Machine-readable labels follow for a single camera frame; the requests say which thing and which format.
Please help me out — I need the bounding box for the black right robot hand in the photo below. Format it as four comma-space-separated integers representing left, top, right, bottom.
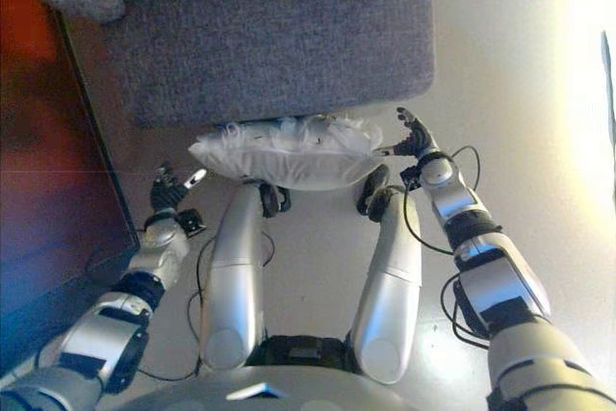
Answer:
372, 107, 442, 160

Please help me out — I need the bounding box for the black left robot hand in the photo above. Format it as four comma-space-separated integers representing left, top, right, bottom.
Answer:
149, 163, 208, 213

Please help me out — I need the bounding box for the white fringed cushion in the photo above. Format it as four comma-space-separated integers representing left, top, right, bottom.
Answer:
187, 112, 386, 192

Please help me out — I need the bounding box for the silver left robot leg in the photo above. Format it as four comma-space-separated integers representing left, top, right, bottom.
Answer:
199, 182, 293, 372

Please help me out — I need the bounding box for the brown wooden cabinet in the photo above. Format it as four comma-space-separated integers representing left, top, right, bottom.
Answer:
0, 0, 141, 373

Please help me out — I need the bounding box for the grey fabric armchair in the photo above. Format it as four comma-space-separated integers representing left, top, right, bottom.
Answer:
0, 0, 437, 128

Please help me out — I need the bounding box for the grey robot torso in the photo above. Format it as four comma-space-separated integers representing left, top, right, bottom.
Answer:
113, 333, 487, 411

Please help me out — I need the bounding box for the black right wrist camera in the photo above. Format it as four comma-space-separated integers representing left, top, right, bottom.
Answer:
398, 165, 424, 190

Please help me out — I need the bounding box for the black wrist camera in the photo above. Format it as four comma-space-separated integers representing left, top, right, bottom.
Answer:
178, 208, 208, 238
398, 165, 424, 190

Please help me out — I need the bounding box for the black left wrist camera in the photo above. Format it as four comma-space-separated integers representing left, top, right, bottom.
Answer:
178, 208, 208, 238

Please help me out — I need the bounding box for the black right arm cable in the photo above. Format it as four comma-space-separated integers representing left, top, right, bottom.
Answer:
403, 144, 482, 258

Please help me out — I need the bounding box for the thin black loose cable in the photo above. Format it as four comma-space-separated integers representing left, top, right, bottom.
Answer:
185, 232, 275, 381

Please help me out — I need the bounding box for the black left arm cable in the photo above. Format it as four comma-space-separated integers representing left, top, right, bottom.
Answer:
84, 246, 141, 282

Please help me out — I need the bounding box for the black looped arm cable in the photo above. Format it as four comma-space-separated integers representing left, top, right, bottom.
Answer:
441, 270, 492, 349

